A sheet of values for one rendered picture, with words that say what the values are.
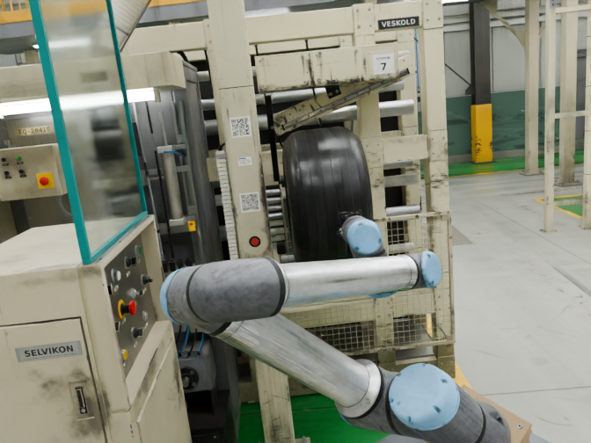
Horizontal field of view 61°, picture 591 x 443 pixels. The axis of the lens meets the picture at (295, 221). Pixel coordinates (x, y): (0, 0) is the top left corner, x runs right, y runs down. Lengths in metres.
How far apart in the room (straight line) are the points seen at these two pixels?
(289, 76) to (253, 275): 1.40
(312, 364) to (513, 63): 11.22
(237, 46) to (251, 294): 1.22
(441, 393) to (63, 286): 0.88
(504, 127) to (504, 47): 1.66
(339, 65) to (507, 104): 9.90
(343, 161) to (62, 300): 1.04
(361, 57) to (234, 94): 0.60
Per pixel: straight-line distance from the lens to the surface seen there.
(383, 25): 2.61
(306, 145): 1.88
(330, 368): 1.22
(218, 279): 0.93
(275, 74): 2.21
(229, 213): 2.00
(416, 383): 1.27
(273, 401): 2.30
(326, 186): 1.79
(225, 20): 1.97
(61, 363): 1.33
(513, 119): 12.06
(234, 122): 1.95
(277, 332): 1.11
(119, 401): 1.35
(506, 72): 12.07
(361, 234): 1.35
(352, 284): 1.10
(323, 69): 2.22
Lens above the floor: 1.57
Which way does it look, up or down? 13 degrees down
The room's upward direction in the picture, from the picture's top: 6 degrees counter-clockwise
